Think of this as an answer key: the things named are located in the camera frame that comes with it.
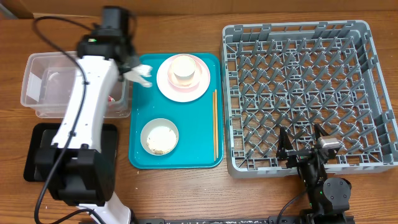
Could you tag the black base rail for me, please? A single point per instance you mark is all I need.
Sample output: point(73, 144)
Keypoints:
point(269, 220)

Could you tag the clear plastic bin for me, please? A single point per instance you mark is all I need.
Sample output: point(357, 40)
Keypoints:
point(47, 85)

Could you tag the cream paper cup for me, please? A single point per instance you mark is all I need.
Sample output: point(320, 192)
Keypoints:
point(183, 67)

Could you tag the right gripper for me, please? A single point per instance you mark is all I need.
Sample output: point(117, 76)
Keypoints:
point(297, 155)

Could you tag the white rice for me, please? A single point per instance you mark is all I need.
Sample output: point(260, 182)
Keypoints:
point(161, 140)

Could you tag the grey bowl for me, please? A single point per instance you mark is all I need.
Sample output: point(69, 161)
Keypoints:
point(151, 125)

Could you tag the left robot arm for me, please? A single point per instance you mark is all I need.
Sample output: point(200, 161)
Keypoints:
point(75, 168)

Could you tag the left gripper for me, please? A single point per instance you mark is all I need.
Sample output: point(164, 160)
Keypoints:
point(132, 58)

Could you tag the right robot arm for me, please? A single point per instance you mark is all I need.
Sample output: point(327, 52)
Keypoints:
point(328, 196)

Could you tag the teal plastic tray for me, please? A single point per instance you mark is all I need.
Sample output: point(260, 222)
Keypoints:
point(194, 120)

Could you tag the white napkin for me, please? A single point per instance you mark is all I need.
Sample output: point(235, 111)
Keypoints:
point(139, 74)

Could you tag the black plastic tray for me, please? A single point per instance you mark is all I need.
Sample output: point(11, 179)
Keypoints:
point(42, 135)

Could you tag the red snack wrapper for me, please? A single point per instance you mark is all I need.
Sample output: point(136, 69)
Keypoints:
point(111, 99)

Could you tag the grey dishwasher rack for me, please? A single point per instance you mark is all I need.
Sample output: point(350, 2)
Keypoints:
point(295, 75)

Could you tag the large pink plate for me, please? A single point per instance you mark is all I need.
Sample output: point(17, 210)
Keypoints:
point(182, 95)

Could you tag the small pink bowl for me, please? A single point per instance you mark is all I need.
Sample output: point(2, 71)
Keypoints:
point(184, 85)

